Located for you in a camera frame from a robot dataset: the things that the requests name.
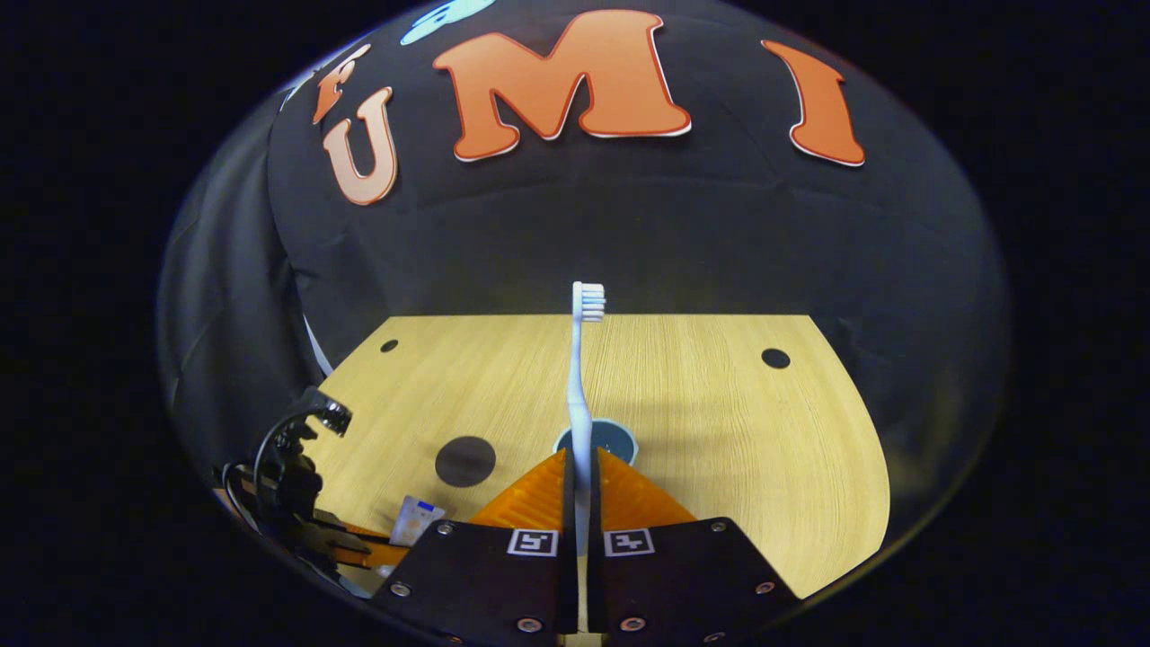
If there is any wooden desktop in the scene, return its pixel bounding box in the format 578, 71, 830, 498
305, 315, 890, 598

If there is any light blue cup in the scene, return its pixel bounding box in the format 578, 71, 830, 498
553, 418, 639, 468

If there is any white toothbrush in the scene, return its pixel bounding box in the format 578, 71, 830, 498
564, 281, 607, 558

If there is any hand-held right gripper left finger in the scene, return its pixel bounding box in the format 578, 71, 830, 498
373, 449, 580, 643

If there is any dark round coaster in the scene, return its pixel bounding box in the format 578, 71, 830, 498
435, 436, 497, 488

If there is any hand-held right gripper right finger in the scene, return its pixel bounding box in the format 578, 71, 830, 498
588, 447, 801, 643

